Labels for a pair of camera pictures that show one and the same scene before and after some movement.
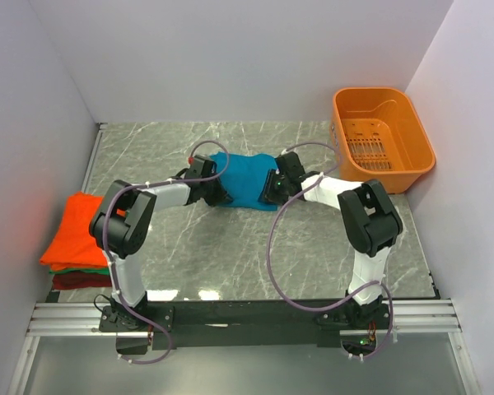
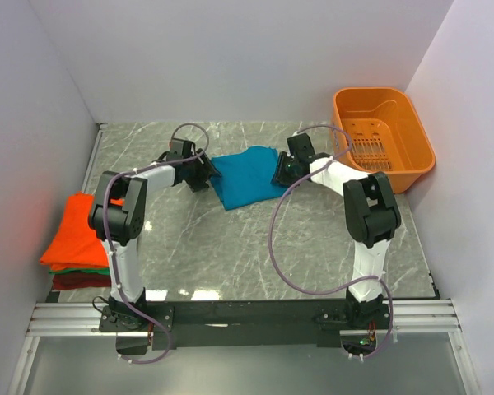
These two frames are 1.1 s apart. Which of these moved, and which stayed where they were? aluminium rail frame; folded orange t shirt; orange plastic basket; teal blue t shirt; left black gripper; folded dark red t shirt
Moved: teal blue t shirt; left black gripper
Stayed: aluminium rail frame; folded orange t shirt; folded dark red t shirt; orange plastic basket
